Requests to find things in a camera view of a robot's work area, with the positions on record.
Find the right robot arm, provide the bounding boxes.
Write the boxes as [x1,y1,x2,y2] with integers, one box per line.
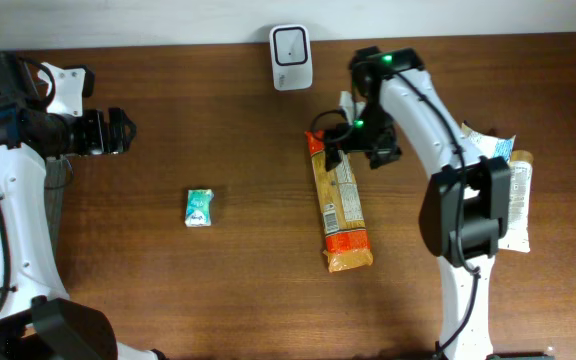
[323,46,511,359]

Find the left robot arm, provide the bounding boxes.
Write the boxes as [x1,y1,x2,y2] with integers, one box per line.
[0,53,161,359]

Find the orange biscuit packet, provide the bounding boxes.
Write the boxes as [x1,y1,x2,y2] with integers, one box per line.
[305,131,374,273]

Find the white cream tube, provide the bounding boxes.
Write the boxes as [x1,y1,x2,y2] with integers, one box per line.
[499,150,534,253]

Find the yellow snack bag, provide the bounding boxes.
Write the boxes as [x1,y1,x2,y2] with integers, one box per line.
[461,123,516,162]

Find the small teal tissue pack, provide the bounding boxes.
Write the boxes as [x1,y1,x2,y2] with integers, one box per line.
[185,189,214,227]

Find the grey plastic mesh basket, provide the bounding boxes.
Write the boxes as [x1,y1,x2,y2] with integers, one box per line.
[44,159,69,254]

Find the white barcode scanner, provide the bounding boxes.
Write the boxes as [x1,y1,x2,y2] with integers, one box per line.
[269,24,313,91]

